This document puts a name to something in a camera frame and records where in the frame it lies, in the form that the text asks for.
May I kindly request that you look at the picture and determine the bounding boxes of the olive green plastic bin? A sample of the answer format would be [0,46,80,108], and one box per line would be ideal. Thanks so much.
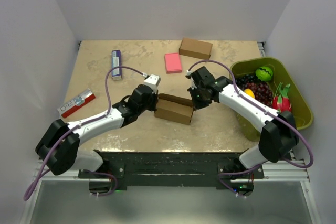
[231,57,313,131]

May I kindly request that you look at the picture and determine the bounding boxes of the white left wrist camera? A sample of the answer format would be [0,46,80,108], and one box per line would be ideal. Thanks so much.
[143,74,161,94]

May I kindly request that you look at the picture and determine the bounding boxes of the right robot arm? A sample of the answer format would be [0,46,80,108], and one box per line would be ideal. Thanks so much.
[186,67,298,178]

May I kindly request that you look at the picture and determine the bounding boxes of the red purple toy grapes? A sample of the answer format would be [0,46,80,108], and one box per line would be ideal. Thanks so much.
[248,82,274,106]

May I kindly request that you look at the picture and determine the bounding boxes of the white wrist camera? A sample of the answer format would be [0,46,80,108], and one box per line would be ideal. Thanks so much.
[143,74,161,94]
[185,70,195,90]

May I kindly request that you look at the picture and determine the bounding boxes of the dark blue toy grapes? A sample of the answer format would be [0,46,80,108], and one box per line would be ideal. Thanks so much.
[235,74,259,90]

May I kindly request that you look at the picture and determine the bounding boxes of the brown cardboard box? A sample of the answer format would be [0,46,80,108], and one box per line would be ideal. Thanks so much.
[154,93,194,125]
[179,38,213,60]

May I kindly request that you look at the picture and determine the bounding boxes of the pink sticky note pad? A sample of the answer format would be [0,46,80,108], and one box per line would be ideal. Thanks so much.
[164,52,182,74]

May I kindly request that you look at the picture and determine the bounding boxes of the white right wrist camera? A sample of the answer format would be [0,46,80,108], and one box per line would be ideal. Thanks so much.
[185,70,195,90]

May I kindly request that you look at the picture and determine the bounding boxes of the pink toy dragon fruit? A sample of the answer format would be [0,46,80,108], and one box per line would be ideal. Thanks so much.
[271,82,292,112]

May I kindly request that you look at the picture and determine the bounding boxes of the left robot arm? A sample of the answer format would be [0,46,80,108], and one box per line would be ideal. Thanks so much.
[35,83,158,178]

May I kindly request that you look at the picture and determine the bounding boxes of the green toy melon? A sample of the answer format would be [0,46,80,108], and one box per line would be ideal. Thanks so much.
[255,66,274,82]

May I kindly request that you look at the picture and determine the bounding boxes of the closed brown cardboard box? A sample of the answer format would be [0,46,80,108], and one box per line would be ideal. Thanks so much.
[179,38,213,60]

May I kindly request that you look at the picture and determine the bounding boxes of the red white toothpaste box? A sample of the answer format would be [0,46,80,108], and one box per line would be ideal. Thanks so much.
[57,89,96,118]

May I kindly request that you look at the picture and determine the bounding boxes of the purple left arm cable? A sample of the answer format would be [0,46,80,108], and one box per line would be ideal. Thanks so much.
[23,66,149,201]

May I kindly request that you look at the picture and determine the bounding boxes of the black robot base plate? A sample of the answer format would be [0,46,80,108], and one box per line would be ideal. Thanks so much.
[78,152,264,196]

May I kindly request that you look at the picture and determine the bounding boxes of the purple toothpaste box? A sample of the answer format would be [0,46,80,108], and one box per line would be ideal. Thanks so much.
[111,50,122,81]

